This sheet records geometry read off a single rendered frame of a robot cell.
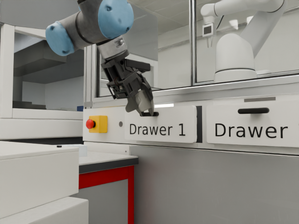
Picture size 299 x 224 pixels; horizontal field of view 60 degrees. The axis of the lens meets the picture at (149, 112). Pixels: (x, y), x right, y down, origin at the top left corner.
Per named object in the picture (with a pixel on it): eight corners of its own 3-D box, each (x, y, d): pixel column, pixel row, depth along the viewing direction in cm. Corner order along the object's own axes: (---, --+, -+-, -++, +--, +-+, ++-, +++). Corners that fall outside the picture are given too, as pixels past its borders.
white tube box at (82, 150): (50, 158, 86) (50, 146, 86) (46, 156, 93) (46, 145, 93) (87, 156, 92) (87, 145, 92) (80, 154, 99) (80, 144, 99)
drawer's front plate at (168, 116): (193, 143, 75) (193, 105, 75) (124, 139, 94) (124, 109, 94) (196, 142, 76) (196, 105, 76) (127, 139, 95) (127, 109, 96)
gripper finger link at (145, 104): (143, 124, 77) (127, 98, 75) (153, 113, 81) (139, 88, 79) (150, 122, 75) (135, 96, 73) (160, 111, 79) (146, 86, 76)
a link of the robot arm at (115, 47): (109, 38, 76) (128, 31, 70) (115, 53, 78) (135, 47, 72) (91, 48, 71) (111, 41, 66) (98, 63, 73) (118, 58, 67)
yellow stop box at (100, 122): (97, 133, 103) (98, 115, 104) (86, 132, 108) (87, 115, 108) (107, 133, 107) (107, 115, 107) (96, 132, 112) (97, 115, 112)
